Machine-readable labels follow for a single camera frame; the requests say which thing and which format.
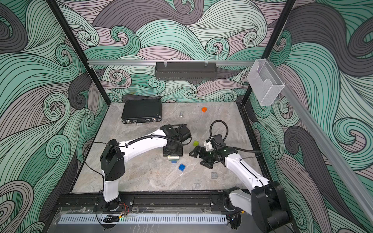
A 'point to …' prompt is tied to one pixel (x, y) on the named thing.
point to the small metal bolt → (181, 115)
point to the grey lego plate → (214, 174)
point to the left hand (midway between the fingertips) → (177, 153)
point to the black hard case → (140, 111)
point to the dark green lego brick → (173, 159)
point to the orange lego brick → (204, 109)
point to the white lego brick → (173, 158)
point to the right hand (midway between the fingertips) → (193, 159)
